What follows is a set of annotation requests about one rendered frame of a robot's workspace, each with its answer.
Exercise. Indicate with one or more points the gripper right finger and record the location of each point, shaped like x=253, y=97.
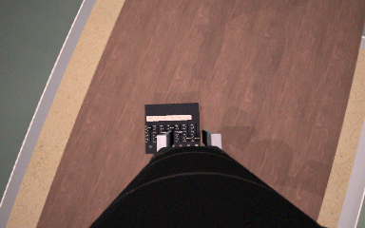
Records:
x=210, y=138

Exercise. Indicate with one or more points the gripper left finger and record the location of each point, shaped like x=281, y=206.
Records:
x=165, y=140

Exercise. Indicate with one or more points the black lighting desk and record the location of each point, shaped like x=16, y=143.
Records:
x=183, y=119

